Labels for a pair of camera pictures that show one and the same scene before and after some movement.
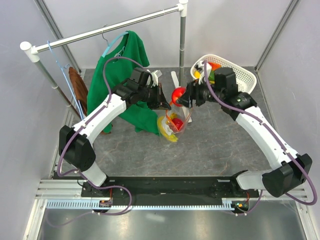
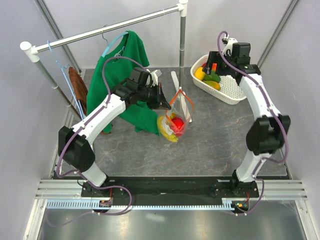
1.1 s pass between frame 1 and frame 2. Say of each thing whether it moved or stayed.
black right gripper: moved
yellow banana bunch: stayed
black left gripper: stayed
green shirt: stayed
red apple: moved
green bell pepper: stayed
